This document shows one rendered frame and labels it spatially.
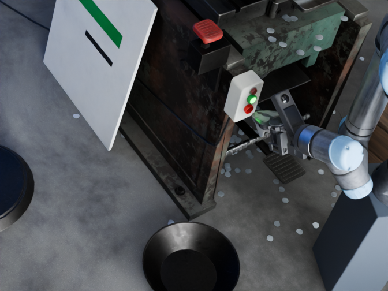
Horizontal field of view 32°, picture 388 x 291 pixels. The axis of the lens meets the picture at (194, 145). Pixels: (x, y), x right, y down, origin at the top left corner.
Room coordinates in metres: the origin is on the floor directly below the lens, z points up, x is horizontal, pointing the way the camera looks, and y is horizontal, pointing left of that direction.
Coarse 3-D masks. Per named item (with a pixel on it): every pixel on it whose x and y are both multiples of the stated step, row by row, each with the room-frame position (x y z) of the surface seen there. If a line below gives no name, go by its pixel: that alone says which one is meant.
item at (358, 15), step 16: (352, 0) 1.76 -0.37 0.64; (352, 16) 1.69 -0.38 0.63; (352, 32) 1.68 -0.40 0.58; (336, 48) 1.70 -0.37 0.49; (352, 48) 1.67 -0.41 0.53; (320, 64) 1.73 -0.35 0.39; (336, 64) 1.69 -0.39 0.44; (352, 64) 1.69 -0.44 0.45; (320, 80) 1.71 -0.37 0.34; (336, 80) 1.67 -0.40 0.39; (304, 96) 1.74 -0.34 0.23; (320, 96) 1.69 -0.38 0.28; (336, 96) 1.68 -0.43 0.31; (304, 112) 1.72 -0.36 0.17; (320, 112) 1.68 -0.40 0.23
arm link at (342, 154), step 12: (324, 132) 1.13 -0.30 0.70; (312, 144) 1.10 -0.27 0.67; (324, 144) 1.09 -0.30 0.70; (336, 144) 1.08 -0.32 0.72; (348, 144) 1.07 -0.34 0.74; (360, 144) 1.09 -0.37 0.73; (312, 156) 1.10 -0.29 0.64; (324, 156) 1.07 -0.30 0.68; (336, 156) 1.05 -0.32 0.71; (348, 156) 1.05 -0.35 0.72; (360, 156) 1.07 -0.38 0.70; (336, 168) 1.06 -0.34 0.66; (348, 168) 1.04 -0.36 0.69
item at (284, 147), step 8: (272, 120) 1.22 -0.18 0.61; (280, 120) 1.22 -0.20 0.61; (280, 128) 1.18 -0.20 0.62; (304, 128) 1.16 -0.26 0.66; (272, 136) 1.20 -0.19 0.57; (280, 136) 1.17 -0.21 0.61; (288, 136) 1.18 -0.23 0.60; (296, 136) 1.14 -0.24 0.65; (272, 144) 1.18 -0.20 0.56; (280, 144) 1.16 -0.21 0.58; (288, 144) 1.17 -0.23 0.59; (296, 144) 1.13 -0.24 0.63; (280, 152) 1.16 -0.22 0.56; (288, 152) 1.16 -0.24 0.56; (296, 152) 1.15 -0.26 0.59
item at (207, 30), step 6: (198, 24) 1.34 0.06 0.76; (204, 24) 1.35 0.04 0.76; (210, 24) 1.35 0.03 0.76; (198, 30) 1.32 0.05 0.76; (204, 30) 1.32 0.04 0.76; (210, 30) 1.33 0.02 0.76; (216, 30) 1.33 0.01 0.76; (204, 36) 1.30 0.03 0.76; (210, 36) 1.31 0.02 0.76; (216, 36) 1.31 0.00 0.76; (204, 42) 1.33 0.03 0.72; (210, 42) 1.30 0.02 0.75
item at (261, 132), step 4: (256, 112) 1.28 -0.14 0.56; (252, 116) 1.27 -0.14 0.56; (256, 116) 1.26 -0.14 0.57; (260, 116) 1.25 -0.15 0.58; (264, 116) 1.25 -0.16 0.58; (264, 120) 1.23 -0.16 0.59; (268, 120) 1.23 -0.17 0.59; (256, 124) 1.25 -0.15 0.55; (260, 128) 1.24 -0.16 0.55; (260, 132) 1.23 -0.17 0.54; (264, 132) 1.23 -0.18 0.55; (268, 132) 1.22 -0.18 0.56; (260, 136) 1.23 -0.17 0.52
